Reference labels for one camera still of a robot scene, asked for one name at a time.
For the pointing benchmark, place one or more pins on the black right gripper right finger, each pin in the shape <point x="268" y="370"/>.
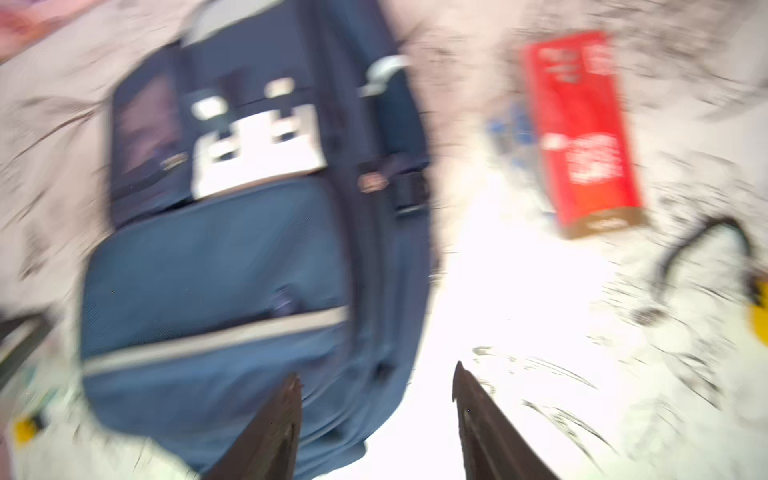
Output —
<point x="492" y="448"/>

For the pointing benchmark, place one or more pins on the yellow tape measure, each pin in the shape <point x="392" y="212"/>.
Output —
<point x="718" y="257"/>

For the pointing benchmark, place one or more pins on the navy blue student backpack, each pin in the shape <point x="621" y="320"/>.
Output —
<point x="270" y="212"/>

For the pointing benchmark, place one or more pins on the yellow handled pliers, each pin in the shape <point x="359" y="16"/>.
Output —
<point x="31" y="423"/>

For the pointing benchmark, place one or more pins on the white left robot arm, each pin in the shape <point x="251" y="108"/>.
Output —
<point x="20" y="337"/>

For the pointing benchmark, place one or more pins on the red pencil box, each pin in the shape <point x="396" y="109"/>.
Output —
<point x="572" y="88"/>

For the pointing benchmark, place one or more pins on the clear plastic pen case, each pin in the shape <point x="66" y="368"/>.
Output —
<point x="516" y="146"/>

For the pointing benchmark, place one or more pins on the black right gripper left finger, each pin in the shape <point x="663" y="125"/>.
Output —
<point x="267" y="447"/>

